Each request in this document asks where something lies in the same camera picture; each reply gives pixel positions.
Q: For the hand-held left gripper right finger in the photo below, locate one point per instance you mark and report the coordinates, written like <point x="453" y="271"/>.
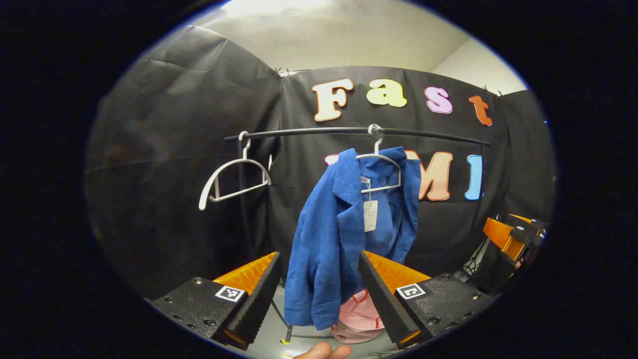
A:
<point x="381" y="299"/>

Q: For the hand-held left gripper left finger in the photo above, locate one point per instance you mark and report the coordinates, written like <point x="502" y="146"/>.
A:
<point x="259" y="304"/>

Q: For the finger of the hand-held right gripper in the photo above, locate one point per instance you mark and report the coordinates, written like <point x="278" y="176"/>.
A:
<point x="501" y="234"/>
<point x="528" y="228"/>

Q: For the pink laundry hamper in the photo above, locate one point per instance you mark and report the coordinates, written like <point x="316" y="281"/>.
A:
<point x="356" y="316"/>

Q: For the white plastic hanger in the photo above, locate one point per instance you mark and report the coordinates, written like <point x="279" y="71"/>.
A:
<point x="381" y="189"/>
<point x="203" y="197"/>

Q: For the black clothes rack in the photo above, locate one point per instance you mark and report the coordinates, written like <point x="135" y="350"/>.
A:
<point x="309" y="131"/>

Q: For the black backdrop stand legs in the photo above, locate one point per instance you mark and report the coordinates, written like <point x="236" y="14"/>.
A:
<point x="473" y="262"/>

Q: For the black backdrop cloth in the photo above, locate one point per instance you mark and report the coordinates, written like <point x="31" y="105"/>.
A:
<point x="164" y="149"/>

